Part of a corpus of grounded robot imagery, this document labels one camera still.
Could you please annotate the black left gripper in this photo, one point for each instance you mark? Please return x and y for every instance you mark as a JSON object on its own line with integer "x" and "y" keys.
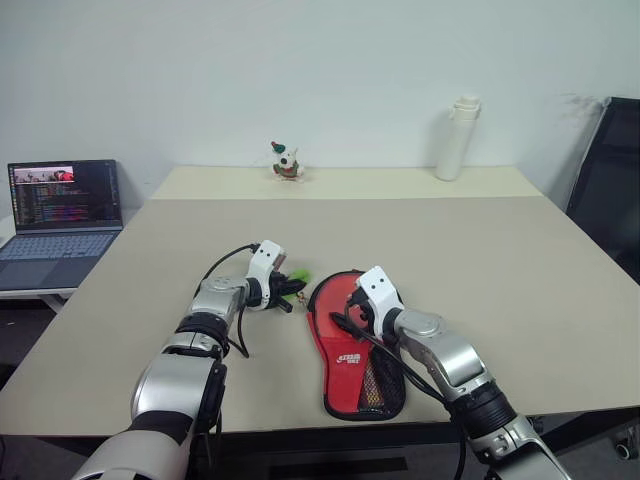
{"x": 276, "y": 287}

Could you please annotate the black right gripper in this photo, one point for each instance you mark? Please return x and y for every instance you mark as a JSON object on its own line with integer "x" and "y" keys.
{"x": 364, "y": 306}

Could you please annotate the green fuzzy zipper charm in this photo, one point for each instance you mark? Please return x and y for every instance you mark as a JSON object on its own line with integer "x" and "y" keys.
{"x": 301, "y": 274}

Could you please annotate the red and black paddle case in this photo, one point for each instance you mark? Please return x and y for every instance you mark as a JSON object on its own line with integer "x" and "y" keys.
{"x": 345, "y": 370}

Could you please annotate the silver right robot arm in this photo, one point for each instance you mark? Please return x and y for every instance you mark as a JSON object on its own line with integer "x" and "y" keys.
{"x": 450, "y": 350}

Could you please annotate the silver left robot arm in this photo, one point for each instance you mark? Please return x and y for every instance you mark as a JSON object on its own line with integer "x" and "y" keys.
{"x": 165, "y": 380}

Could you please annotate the white plush dog toy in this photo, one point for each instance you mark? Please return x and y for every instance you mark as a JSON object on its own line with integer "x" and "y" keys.
{"x": 287, "y": 162}

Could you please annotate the white water bottle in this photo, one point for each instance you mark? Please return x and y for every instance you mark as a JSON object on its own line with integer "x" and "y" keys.
{"x": 447, "y": 150}

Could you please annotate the open grey laptop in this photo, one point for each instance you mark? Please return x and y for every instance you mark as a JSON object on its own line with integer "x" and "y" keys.
{"x": 50, "y": 250}

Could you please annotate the black office chair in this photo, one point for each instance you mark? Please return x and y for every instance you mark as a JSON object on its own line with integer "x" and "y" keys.
{"x": 610, "y": 200}

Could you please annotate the black caster wheel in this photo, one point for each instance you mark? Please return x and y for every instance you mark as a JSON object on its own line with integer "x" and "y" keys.
{"x": 624, "y": 445}

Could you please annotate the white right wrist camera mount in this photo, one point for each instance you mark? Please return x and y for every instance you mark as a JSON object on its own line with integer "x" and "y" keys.
{"x": 382, "y": 295}

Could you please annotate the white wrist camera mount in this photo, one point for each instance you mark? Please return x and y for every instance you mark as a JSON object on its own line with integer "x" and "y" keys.
{"x": 382, "y": 295}
{"x": 262, "y": 260}

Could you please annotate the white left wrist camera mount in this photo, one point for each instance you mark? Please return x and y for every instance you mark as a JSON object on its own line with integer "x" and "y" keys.
{"x": 262, "y": 260}

